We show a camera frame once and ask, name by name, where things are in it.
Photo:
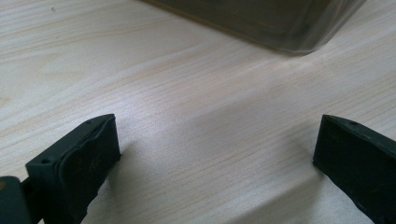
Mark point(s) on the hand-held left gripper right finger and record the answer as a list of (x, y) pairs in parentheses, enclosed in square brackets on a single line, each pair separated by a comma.
[(358, 161)]

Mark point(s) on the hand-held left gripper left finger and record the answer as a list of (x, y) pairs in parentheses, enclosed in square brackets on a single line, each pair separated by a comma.
[(74, 174)]

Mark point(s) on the translucent grey storage container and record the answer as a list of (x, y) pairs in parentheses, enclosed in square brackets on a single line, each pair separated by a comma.
[(264, 21)]

